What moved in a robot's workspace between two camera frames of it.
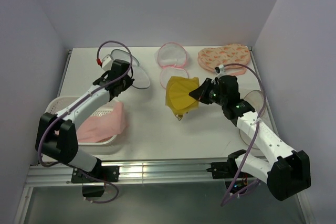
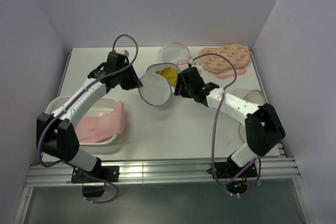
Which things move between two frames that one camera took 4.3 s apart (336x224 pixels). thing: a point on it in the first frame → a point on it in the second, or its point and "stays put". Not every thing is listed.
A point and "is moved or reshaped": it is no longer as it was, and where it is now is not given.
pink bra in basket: (97, 128) stays put
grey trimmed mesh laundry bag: (141, 81) is moved or reshaped
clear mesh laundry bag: (255, 98) stays put
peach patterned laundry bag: (210, 57) stays put
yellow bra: (178, 99) → (170, 74)
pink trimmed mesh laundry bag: (172, 57) stays put
